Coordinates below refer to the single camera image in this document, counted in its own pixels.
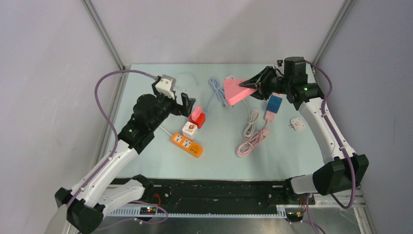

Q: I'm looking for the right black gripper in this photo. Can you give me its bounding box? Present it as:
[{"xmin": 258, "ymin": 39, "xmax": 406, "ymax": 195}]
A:
[{"xmin": 239, "ymin": 66, "xmax": 291, "ymax": 100}]

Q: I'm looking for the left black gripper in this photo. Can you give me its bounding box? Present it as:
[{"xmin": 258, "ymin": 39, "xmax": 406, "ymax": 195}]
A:
[{"xmin": 150, "ymin": 83, "xmax": 195, "ymax": 131}]

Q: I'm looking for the pink square plug adapter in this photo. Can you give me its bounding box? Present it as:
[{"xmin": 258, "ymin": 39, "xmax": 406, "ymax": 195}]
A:
[{"xmin": 190, "ymin": 105, "xmax": 203, "ymax": 120}]

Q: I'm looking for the red cube socket adapter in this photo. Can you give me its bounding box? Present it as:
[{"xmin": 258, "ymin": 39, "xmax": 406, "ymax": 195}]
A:
[{"xmin": 189, "ymin": 113, "xmax": 206, "ymax": 129}]

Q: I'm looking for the pink triangular power strip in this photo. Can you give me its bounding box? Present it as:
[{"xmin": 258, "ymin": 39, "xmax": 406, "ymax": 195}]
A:
[{"xmin": 223, "ymin": 79, "xmax": 257, "ymax": 106}]

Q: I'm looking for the white cube socket adapter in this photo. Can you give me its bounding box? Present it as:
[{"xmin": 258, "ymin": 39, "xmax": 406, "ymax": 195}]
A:
[{"xmin": 182, "ymin": 121, "xmax": 198, "ymax": 140}]

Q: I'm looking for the blue cube socket adapter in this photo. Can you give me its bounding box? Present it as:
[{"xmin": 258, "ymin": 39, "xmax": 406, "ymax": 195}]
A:
[{"xmin": 266, "ymin": 93, "xmax": 283, "ymax": 114}]

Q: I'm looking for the white power strip with cable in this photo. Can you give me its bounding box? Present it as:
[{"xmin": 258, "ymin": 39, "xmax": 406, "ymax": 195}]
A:
[{"xmin": 225, "ymin": 75, "xmax": 261, "ymax": 140}]

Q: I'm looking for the light blue cable with plug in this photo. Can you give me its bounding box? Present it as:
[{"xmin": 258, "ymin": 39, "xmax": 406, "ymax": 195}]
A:
[{"xmin": 204, "ymin": 77, "xmax": 228, "ymax": 117}]

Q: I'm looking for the white square plug adapter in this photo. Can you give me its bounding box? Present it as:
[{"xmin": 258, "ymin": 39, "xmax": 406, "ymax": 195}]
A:
[{"xmin": 290, "ymin": 117, "xmax": 306, "ymax": 131}]

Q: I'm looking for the pink power strip with cable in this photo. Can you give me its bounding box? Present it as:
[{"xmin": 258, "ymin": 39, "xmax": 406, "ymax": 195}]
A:
[{"xmin": 237, "ymin": 111, "xmax": 276, "ymax": 157}]

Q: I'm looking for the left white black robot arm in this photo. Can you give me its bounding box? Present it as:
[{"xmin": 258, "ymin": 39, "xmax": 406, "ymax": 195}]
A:
[{"xmin": 55, "ymin": 93, "xmax": 196, "ymax": 234}]

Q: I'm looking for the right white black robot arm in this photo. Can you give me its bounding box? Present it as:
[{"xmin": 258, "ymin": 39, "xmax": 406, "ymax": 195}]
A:
[{"xmin": 240, "ymin": 57, "xmax": 369, "ymax": 204}]

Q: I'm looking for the orange power strip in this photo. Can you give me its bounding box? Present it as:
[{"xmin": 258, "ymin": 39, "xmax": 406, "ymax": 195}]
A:
[{"xmin": 171, "ymin": 133, "xmax": 203, "ymax": 158}]

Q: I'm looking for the thin white cable loop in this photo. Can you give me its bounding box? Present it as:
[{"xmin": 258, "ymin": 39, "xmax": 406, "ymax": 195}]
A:
[{"xmin": 177, "ymin": 71, "xmax": 197, "ymax": 92}]

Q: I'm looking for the aluminium frame rail front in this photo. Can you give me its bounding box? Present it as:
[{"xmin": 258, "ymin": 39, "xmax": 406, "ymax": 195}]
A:
[{"xmin": 73, "ymin": 184, "xmax": 367, "ymax": 207}]

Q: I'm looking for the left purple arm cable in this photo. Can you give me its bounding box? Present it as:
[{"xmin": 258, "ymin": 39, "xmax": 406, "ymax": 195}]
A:
[{"xmin": 64, "ymin": 69, "xmax": 169, "ymax": 234}]

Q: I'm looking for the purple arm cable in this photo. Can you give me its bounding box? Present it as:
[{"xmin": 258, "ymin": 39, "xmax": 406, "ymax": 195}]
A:
[
  {"xmin": 303, "ymin": 60, "xmax": 357, "ymax": 234},
  {"xmin": 64, "ymin": 69, "xmax": 169, "ymax": 234}
]

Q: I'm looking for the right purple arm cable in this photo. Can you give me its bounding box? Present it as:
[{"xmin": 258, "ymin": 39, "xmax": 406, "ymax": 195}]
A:
[{"xmin": 303, "ymin": 60, "xmax": 357, "ymax": 234}]

